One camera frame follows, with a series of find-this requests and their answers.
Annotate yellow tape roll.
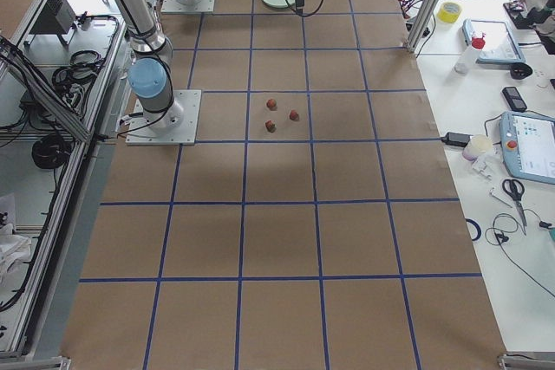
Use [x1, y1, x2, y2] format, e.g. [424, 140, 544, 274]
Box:
[436, 2, 462, 23]

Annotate clear bottle red cap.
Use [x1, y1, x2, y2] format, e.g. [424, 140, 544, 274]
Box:
[454, 33, 486, 75]

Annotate blue teach pendant far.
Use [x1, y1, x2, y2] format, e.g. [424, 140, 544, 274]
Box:
[462, 19, 526, 65]

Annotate blue teach pendant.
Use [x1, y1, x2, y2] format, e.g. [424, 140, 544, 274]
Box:
[499, 112, 554, 185]
[462, 19, 526, 65]

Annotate black power adapter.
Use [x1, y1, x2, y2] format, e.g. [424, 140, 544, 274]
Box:
[441, 132, 472, 148]

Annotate black small bowl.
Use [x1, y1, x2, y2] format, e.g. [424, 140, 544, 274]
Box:
[510, 62, 533, 81]

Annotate blue teach pendant near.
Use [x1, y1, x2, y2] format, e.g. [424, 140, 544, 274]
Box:
[499, 112, 554, 185]

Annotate blue tape roll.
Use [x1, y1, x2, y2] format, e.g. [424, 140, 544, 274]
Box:
[465, 218, 482, 242]

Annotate black handled scissors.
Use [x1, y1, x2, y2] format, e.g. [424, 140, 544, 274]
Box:
[501, 179, 527, 235]

